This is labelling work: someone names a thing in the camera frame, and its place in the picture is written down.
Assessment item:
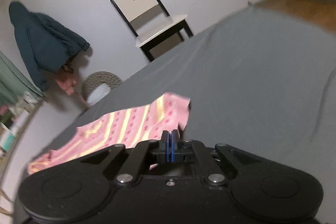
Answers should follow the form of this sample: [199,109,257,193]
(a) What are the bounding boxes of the pink yellow striped knit sweater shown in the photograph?
[27,93,191,175]

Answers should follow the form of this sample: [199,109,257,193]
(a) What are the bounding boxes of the white black wooden chair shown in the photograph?
[110,0,194,62]

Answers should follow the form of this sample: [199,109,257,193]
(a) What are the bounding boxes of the pink hanging garment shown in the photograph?
[54,65,86,105]

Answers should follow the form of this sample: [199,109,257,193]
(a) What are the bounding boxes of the woven rope basket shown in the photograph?
[81,71,122,107]

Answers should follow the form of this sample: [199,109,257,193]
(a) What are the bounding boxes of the dark teal hanging jacket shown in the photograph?
[9,1,90,92]

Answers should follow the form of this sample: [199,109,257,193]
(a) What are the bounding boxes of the grey bed sheet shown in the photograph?
[50,7,335,177]

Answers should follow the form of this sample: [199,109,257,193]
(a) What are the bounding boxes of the green curtain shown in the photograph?
[0,52,44,106]

